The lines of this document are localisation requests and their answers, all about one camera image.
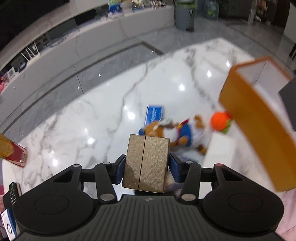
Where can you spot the red gold carton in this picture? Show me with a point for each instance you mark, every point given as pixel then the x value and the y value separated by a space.
pixel 12 152

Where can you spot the gold small box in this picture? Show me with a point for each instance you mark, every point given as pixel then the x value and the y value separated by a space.
pixel 146 163

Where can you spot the blue white small box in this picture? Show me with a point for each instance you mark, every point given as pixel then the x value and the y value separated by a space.
pixel 9 223

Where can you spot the orange cardboard shoe box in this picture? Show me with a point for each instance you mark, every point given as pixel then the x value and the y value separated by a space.
pixel 251 95

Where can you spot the orange crochet fruit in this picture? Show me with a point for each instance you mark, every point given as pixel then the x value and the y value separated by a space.
pixel 221 121

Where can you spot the brown sailor plush keychain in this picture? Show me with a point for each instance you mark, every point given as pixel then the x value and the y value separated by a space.
pixel 187 134

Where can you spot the white long box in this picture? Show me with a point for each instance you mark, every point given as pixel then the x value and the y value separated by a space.
pixel 221 149

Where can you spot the grey trash bin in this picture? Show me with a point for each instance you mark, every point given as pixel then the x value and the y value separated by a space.
pixel 185 15

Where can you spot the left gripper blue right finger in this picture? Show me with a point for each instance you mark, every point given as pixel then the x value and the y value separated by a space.
pixel 189 174

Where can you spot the white tv console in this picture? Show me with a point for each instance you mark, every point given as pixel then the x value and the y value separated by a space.
pixel 77 46

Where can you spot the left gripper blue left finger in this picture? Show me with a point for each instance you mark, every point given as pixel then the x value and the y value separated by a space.
pixel 106 175

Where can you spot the blue ocean park tag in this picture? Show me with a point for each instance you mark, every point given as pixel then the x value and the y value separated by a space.
pixel 153 113

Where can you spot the water bottle jug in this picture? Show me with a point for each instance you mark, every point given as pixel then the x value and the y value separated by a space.
pixel 211 9

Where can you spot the white wifi router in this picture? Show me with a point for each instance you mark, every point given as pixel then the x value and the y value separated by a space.
pixel 31 52

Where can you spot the black remote control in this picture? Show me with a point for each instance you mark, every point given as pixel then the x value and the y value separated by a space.
pixel 13 194

